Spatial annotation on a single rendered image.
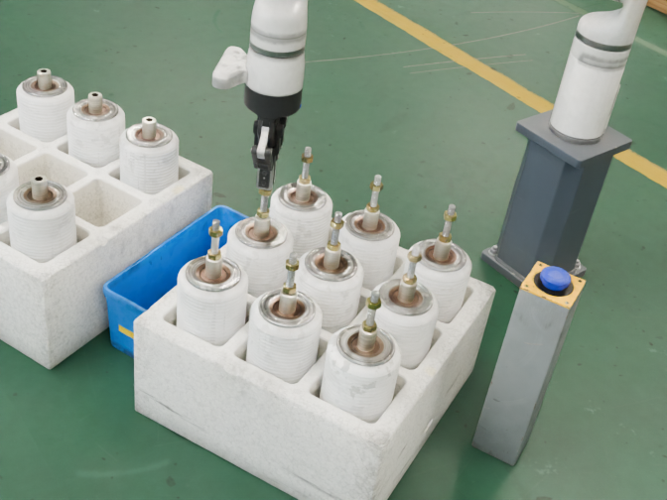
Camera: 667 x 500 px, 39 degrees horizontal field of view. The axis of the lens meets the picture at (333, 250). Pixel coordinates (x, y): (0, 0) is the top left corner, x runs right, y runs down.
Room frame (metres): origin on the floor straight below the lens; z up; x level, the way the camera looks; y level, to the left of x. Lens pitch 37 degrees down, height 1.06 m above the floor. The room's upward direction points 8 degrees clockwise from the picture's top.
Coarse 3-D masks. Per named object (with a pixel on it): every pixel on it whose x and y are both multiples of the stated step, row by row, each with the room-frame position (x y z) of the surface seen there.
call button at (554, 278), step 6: (546, 270) 1.00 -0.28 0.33; (552, 270) 1.00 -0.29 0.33; (558, 270) 1.00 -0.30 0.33; (564, 270) 1.01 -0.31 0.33; (540, 276) 0.99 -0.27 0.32; (546, 276) 0.99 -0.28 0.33; (552, 276) 0.99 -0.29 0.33; (558, 276) 0.99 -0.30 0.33; (564, 276) 0.99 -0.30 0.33; (570, 276) 1.00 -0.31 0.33; (546, 282) 0.98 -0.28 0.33; (552, 282) 0.98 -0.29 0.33; (558, 282) 0.98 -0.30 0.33; (564, 282) 0.98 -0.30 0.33; (570, 282) 0.99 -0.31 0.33; (552, 288) 0.98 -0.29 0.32; (558, 288) 0.97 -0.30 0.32; (564, 288) 0.98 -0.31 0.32
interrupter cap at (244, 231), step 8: (240, 224) 1.10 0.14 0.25; (248, 224) 1.11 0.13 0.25; (272, 224) 1.12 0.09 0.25; (280, 224) 1.12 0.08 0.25; (240, 232) 1.09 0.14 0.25; (248, 232) 1.09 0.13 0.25; (272, 232) 1.10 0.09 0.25; (280, 232) 1.10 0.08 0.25; (240, 240) 1.07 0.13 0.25; (248, 240) 1.07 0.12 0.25; (256, 240) 1.07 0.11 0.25; (264, 240) 1.08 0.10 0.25; (272, 240) 1.08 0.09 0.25; (280, 240) 1.08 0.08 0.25; (256, 248) 1.06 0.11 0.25; (264, 248) 1.06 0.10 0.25; (272, 248) 1.06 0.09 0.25
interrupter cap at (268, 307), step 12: (264, 300) 0.95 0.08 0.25; (276, 300) 0.95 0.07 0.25; (300, 300) 0.96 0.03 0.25; (312, 300) 0.96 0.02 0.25; (264, 312) 0.92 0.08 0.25; (276, 312) 0.93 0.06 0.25; (300, 312) 0.93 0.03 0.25; (312, 312) 0.93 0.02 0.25; (276, 324) 0.90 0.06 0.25; (288, 324) 0.90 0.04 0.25; (300, 324) 0.91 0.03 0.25
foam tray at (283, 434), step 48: (480, 288) 1.13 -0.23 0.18; (144, 336) 0.94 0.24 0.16; (192, 336) 0.93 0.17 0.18; (240, 336) 0.95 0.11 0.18; (480, 336) 1.13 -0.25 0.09; (144, 384) 0.94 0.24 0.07; (192, 384) 0.91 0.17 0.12; (240, 384) 0.87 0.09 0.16; (288, 384) 0.87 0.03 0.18; (432, 384) 0.93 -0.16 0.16; (192, 432) 0.91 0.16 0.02; (240, 432) 0.87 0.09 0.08; (288, 432) 0.84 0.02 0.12; (336, 432) 0.81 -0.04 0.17; (384, 432) 0.81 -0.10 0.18; (288, 480) 0.84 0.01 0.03; (336, 480) 0.81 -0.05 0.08; (384, 480) 0.82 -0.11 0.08
